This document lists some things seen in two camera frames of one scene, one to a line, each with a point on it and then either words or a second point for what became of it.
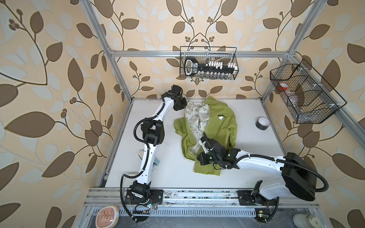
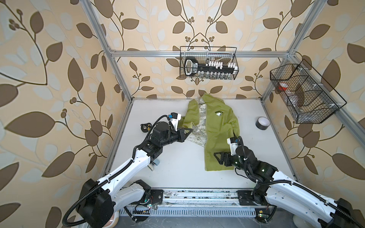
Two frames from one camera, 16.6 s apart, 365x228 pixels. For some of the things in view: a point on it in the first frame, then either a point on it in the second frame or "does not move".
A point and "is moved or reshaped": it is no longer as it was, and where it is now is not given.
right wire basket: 305,97 does not move
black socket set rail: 209,70 does not move
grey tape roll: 263,123 does not move
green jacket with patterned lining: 204,119 is moved or reshaped
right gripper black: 202,159 -> 222,157
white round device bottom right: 304,221 does not move
